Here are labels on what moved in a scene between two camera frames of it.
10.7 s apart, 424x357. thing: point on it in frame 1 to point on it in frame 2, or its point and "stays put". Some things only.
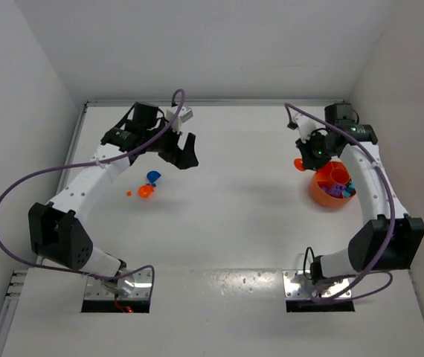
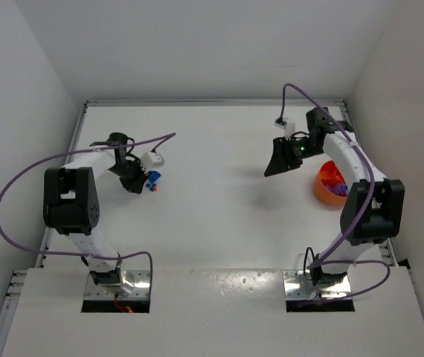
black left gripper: (172, 147) to (135, 178)
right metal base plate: (297, 285) stays put
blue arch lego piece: (152, 175) stays put
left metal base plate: (135, 285) stays put
